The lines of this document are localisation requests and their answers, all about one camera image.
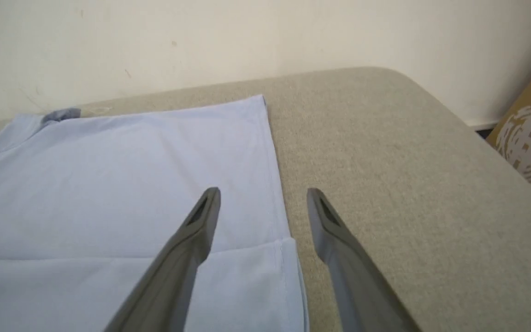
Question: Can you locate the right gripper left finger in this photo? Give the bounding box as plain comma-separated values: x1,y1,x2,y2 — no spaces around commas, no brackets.
103,187,222,332

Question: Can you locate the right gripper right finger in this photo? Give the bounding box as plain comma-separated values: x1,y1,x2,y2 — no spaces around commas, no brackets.
307,188,422,332

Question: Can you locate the light blue garment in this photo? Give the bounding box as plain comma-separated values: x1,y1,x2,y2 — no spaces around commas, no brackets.
0,95,310,332

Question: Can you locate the grey fabric sofa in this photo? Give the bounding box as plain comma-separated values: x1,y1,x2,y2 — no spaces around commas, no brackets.
0,67,531,332

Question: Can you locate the brown printed cardboard box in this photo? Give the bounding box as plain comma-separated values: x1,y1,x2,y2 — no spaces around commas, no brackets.
485,42,531,202

